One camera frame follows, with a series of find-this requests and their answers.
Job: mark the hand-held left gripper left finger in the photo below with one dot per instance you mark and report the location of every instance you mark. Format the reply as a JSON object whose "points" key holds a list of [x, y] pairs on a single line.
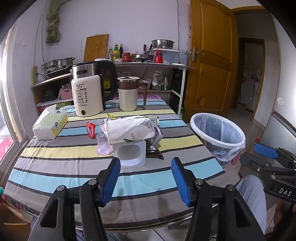
{"points": [[113, 177]]}

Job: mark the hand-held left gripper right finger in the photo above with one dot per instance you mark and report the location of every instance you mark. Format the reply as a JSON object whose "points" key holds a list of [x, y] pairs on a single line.
{"points": [[181, 179]]}

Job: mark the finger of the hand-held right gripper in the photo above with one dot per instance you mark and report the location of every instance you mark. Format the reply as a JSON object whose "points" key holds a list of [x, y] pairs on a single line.
{"points": [[252, 162], [264, 150]]}

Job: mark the clear plastic jelly cup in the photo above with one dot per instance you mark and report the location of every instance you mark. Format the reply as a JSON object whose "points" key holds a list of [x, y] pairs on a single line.
{"points": [[104, 147]]}

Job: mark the white rimmed bin with liner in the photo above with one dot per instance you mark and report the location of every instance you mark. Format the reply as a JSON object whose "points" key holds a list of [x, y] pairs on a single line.
{"points": [[219, 148]]}

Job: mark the white square plastic container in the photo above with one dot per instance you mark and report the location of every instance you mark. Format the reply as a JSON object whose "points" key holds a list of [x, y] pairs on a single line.
{"points": [[142, 153]]}

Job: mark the purple snack wrapper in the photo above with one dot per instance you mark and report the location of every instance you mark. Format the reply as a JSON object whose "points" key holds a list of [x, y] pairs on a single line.
{"points": [[157, 136]]}

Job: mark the white plastic bag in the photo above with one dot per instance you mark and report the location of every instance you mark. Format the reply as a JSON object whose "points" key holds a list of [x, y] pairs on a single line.
{"points": [[129, 129]]}

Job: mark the red jelly lid wrapper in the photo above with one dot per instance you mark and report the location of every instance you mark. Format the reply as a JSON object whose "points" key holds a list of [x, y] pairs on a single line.
{"points": [[91, 129]]}

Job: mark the yellow snack wrapper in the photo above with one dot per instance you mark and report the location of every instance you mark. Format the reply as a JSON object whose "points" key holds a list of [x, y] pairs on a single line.
{"points": [[111, 116]]}

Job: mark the pale labelled packet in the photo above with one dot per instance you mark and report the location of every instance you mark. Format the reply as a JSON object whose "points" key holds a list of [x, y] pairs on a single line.
{"points": [[154, 120]]}

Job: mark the small red box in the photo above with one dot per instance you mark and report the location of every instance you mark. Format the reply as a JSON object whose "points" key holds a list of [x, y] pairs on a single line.
{"points": [[235, 159]]}

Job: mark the person's leg in grey pants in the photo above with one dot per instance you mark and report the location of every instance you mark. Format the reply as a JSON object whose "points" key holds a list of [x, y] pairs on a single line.
{"points": [[251, 197]]}

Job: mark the grey refrigerator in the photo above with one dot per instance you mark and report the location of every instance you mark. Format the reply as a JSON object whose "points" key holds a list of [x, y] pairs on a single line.
{"points": [[282, 120]]}

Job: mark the green drink bottle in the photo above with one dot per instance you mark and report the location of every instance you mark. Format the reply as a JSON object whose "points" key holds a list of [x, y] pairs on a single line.
{"points": [[180, 113]]}

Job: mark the cream mug with brown band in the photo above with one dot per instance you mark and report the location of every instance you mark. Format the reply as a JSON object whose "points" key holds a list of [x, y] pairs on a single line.
{"points": [[127, 99]]}

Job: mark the yellow white tissue pack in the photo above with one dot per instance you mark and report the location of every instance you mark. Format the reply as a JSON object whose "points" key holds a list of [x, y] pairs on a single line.
{"points": [[49, 125]]}

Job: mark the wooden door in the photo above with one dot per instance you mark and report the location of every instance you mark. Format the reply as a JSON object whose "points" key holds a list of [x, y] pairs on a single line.
{"points": [[212, 81]]}

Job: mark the cream steel electric kettle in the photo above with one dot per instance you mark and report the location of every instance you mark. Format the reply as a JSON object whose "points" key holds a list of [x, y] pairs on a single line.
{"points": [[85, 92]]}

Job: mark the green printed box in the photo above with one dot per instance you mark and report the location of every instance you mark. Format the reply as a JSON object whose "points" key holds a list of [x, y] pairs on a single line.
{"points": [[60, 104]]}

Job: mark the pink plastic basket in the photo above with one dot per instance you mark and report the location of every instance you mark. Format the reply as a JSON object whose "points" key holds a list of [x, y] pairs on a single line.
{"points": [[66, 93]]}

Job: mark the clear plastic bag of goods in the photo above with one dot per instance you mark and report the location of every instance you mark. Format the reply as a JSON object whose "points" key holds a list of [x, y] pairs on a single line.
{"points": [[159, 80]]}

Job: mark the grey kitchen shelf counter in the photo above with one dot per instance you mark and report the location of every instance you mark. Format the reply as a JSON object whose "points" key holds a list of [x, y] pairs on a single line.
{"points": [[138, 65]]}

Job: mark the black induction cooker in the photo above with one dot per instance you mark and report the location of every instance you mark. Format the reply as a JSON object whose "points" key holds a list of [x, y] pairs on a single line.
{"points": [[57, 72]]}

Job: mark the red lidded jar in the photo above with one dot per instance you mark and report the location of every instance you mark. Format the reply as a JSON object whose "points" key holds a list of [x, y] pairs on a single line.
{"points": [[127, 58]]}

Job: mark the small clear bottle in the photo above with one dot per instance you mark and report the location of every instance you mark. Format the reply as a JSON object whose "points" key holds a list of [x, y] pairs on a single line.
{"points": [[111, 55]]}

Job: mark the yellow green oil bottle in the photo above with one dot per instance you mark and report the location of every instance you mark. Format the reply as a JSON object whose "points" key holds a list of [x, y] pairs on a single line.
{"points": [[115, 53]]}

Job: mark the steel pan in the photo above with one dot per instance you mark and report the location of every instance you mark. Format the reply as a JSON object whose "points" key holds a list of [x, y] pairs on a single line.
{"points": [[143, 56]]}

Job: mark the red plastic bottle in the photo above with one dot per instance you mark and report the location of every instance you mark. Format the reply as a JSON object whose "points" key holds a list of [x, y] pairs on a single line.
{"points": [[158, 57]]}

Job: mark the white plastic tub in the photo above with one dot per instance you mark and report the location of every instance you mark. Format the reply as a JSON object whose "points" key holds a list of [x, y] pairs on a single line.
{"points": [[171, 55]]}

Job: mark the dark sauce bottle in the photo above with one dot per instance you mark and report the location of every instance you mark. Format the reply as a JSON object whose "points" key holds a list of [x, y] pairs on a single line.
{"points": [[121, 52]]}

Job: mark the steel hot pot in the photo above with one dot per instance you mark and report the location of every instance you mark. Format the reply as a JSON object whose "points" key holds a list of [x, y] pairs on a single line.
{"points": [[57, 63]]}

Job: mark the yellowed power strip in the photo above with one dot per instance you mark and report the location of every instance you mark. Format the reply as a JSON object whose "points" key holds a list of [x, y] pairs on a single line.
{"points": [[34, 75]]}

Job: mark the wooden cutting board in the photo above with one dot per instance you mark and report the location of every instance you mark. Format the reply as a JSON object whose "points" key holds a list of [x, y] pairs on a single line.
{"points": [[96, 48]]}

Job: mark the steel mixing bowl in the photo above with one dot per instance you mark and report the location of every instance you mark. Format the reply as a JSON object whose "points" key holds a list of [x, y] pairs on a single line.
{"points": [[163, 44]]}

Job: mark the hanging green cloth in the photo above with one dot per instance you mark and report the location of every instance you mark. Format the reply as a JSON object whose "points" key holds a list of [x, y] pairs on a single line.
{"points": [[53, 30]]}

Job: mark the window frame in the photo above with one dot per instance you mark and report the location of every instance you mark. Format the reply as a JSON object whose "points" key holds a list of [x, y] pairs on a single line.
{"points": [[11, 115]]}

